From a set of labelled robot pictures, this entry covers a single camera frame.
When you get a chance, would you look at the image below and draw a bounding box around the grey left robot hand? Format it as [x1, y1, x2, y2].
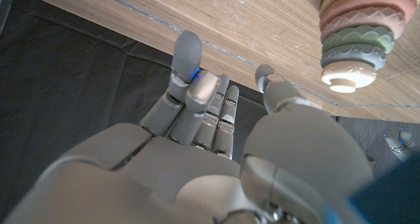
[383, 127, 416, 154]

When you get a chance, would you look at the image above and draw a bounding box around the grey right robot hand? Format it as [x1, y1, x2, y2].
[3, 30, 375, 224]

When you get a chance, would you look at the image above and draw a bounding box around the small cream toy disk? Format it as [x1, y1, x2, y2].
[320, 60, 377, 94]

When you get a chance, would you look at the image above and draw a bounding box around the grey toy disk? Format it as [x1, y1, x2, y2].
[320, 43, 388, 72]

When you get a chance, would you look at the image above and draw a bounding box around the green toy disk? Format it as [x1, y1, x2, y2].
[321, 25, 396, 55]

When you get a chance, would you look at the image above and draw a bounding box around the dusty pink toy disk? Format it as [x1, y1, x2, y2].
[320, 6, 407, 43]

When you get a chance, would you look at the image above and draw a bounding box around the coral red toy disk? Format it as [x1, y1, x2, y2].
[319, 0, 418, 30]

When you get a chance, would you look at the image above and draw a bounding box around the blue wrist connector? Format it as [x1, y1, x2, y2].
[327, 158, 420, 224]

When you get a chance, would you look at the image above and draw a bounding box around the black backdrop cloth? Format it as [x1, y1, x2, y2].
[0, 0, 420, 212]

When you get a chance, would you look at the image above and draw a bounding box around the grey tape outline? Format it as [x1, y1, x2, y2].
[87, 0, 420, 109]

